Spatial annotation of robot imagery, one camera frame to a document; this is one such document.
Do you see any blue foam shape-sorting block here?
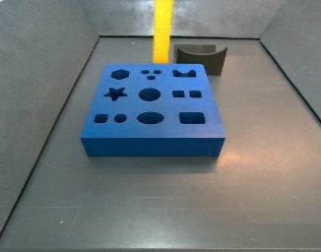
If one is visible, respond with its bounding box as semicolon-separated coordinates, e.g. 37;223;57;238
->
80;64;225;157

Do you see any dark grey curved foam holder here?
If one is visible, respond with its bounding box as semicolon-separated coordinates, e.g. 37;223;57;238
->
174;44;227;76

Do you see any yellow double-square peg object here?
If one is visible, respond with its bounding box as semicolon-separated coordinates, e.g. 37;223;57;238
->
152;0;174;63

